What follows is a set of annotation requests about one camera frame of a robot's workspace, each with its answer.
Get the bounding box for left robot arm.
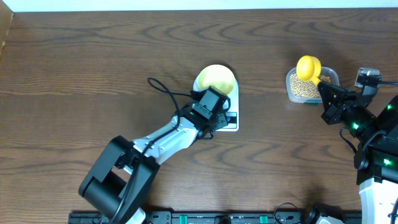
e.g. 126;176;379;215
78;86;231;223

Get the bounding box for pale yellow bowl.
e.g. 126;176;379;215
197;65;236;95

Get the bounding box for white digital kitchen scale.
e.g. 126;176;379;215
184;76;239;133

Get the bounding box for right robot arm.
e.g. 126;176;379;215
317;82;397;223

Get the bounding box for yellow measuring scoop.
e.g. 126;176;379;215
296;55;322;86

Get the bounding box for clear plastic container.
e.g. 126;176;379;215
286;67;340;103

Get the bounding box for soybeans in container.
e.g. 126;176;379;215
290;73;321;98

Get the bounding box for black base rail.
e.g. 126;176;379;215
67;202;363;224

